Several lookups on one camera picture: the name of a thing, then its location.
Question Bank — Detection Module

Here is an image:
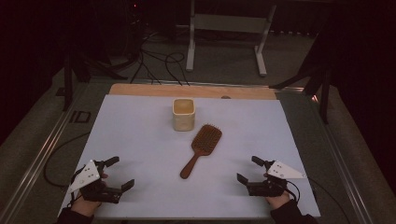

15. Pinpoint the white metal stand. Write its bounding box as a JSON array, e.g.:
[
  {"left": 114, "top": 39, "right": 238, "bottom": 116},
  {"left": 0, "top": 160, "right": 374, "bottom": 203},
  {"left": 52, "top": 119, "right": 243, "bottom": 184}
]
[{"left": 185, "top": 0, "right": 277, "bottom": 77}]

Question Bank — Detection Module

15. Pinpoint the brown wooden paddle hairbrush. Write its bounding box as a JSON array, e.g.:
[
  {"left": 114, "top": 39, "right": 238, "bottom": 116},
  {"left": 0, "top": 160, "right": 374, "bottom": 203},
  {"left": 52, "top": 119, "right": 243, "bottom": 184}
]
[{"left": 179, "top": 123, "right": 223, "bottom": 180}]

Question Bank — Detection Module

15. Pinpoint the metal floor rail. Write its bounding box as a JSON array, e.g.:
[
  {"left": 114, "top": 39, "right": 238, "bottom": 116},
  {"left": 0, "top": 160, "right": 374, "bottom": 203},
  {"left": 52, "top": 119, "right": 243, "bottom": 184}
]
[
  {"left": 306, "top": 92, "right": 375, "bottom": 224},
  {"left": 0, "top": 87, "right": 87, "bottom": 224}
]

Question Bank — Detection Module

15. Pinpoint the person's right hand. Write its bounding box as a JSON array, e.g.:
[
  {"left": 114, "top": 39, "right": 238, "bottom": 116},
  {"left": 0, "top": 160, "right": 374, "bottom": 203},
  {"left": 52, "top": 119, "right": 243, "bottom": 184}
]
[{"left": 265, "top": 190, "right": 292, "bottom": 210}]

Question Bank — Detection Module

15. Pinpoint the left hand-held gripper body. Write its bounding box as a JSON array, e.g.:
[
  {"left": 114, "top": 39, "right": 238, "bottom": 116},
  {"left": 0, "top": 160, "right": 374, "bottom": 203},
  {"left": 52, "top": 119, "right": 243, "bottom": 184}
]
[{"left": 67, "top": 160, "right": 123, "bottom": 204}]

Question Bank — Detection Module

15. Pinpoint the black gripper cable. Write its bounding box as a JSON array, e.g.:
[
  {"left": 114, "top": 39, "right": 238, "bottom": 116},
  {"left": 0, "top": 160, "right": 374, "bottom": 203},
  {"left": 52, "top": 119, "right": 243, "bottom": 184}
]
[{"left": 285, "top": 179, "right": 302, "bottom": 203}]

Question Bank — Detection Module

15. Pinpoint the black floor cable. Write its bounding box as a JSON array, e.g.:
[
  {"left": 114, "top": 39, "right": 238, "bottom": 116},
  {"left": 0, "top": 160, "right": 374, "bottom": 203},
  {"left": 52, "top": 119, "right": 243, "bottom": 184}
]
[{"left": 43, "top": 132, "right": 92, "bottom": 189}]

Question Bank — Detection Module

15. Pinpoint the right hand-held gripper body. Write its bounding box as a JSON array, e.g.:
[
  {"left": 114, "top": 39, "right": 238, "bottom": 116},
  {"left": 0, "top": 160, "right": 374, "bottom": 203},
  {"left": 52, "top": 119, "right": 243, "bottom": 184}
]
[{"left": 246, "top": 160, "right": 307, "bottom": 198}]

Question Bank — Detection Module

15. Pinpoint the bundle of black cables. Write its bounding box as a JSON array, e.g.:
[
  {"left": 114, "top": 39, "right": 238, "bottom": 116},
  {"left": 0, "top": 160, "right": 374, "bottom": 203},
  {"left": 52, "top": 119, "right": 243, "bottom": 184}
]
[{"left": 130, "top": 31, "right": 191, "bottom": 87}]

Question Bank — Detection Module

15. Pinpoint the black stand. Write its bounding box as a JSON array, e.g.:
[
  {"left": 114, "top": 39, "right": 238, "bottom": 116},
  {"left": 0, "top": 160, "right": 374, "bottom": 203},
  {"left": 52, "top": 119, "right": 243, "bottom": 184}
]
[
  {"left": 269, "top": 31, "right": 332, "bottom": 124},
  {"left": 62, "top": 46, "right": 129, "bottom": 112}
]

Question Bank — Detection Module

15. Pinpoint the person's left hand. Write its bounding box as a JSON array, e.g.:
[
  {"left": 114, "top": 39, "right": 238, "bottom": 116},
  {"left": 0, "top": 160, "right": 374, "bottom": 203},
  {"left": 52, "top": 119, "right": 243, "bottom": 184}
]
[{"left": 70, "top": 193, "right": 104, "bottom": 217}]

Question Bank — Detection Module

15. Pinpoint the cream square cup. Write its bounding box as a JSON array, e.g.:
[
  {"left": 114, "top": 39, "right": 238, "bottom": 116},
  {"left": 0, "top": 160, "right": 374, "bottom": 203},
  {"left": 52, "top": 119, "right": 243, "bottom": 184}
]
[{"left": 172, "top": 97, "right": 196, "bottom": 133}]

